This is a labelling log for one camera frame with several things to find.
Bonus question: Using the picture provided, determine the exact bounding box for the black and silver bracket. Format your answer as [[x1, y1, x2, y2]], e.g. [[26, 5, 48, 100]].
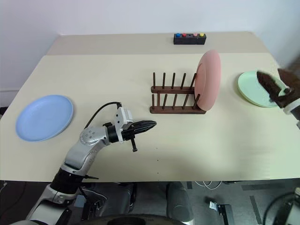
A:
[[205, 196, 232, 224]]

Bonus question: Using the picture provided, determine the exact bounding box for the wooden dish rack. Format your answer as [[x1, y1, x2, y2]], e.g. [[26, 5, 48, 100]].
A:
[[149, 72, 207, 115]]

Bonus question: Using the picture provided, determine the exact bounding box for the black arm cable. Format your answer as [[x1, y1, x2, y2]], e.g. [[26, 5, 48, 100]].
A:
[[83, 101, 122, 129], [263, 191, 293, 223]]

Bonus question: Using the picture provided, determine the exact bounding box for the black button box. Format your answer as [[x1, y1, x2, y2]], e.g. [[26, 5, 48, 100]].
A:
[[173, 33, 207, 46]]

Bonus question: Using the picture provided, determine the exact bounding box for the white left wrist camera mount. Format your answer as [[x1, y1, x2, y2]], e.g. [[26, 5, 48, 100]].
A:
[[114, 106, 134, 144]]

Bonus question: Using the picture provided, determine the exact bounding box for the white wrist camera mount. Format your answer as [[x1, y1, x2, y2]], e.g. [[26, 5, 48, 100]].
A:
[[284, 97, 300, 116], [114, 106, 134, 144]]

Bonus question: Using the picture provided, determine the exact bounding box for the white cable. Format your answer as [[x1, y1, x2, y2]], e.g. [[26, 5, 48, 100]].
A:
[[196, 180, 224, 190]]

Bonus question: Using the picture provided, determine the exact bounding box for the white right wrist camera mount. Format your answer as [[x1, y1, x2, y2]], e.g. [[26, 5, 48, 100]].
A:
[[284, 97, 300, 116]]

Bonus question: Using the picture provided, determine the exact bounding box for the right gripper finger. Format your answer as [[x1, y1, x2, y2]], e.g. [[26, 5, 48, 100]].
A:
[[277, 68, 300, 95], [256, 71, 285, 104]]

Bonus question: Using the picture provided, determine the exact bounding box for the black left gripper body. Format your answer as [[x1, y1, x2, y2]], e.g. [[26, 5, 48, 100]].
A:
[[121, 126, 138, 153]]

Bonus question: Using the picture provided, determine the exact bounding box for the dark rounded shape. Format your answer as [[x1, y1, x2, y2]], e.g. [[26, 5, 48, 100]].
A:
[[165, 181, 195, 221]]

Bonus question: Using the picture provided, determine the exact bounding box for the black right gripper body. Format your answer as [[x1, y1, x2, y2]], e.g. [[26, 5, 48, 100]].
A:
[[269, 89, 300, 110]]

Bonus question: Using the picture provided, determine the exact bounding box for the pink plate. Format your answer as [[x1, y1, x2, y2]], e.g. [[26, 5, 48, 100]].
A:
[[194, 50, 222, 112]]

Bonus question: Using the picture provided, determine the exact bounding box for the green plate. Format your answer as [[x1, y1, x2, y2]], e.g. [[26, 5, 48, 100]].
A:
[[237, 70, 291, 109]]

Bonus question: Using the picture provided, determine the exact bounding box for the blue plate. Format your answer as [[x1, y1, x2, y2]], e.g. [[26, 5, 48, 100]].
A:
[[15, 94, 75, 143]]

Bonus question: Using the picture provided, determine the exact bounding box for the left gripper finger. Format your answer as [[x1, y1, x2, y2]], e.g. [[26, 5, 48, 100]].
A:
[[134, 127, 156, 136], [134, 120, 157, 129]]

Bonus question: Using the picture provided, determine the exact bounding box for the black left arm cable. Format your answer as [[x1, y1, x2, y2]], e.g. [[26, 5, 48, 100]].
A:
[[83, 101, 122, 129]]

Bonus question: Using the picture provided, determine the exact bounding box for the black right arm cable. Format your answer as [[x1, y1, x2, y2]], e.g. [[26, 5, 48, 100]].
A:
[[263, 191, 293, 223]]

